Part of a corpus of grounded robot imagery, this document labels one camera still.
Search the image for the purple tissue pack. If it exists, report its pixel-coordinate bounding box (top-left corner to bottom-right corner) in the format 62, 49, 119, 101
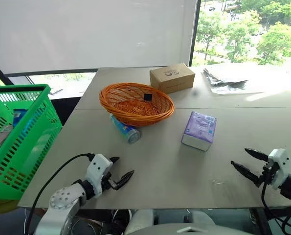
181, 111, 217, 152

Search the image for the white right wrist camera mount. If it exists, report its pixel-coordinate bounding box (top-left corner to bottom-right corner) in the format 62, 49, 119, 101
267, 148, 290, 189

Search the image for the blue printed can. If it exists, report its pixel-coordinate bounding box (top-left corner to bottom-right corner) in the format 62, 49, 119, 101
110, 114, 141, 145

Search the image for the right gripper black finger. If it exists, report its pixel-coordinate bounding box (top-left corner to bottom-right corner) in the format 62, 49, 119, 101
230, 160, 262, 188
244, 148, 269, 162

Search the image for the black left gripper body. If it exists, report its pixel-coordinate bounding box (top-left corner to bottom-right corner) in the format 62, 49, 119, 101
101, 171, 119, 191

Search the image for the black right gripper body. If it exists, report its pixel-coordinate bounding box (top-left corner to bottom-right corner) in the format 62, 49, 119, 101
258, 162, 281, 188

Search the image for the blue packet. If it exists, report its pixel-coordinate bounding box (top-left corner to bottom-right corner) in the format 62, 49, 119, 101
12, 108, 29, 128

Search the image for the green plastic shopping basket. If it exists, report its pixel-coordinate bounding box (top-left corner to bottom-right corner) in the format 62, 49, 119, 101
0, 84, 63, 201

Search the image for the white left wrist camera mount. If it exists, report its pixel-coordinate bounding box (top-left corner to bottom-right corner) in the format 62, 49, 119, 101
85, 154, 113, 199

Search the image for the white roller window blind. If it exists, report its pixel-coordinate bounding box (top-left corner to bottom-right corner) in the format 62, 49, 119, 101
0, 0, 198, 74

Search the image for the grey rounded robot body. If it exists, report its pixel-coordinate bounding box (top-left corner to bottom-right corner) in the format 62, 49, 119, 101
124, 209, 256, 235

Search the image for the black window frame post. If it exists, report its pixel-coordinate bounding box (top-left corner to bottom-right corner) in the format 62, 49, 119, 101
188, 0, 201, 67

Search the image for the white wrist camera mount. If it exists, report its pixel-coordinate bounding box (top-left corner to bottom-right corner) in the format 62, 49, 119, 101
267, 148, 290, 189
85, 154, 113, 199

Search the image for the orange wicker basket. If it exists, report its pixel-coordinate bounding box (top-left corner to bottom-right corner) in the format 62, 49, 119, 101
99, 82, 175, 127

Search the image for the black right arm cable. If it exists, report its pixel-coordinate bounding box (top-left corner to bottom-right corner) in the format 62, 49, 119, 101
261, 183, 291, 233

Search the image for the yellow round stool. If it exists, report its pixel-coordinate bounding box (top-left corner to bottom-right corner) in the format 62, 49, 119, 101
0, 198, 21, 215

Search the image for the brown cardboard box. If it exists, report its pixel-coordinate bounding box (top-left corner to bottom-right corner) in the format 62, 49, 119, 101
149, 63, 195, 94

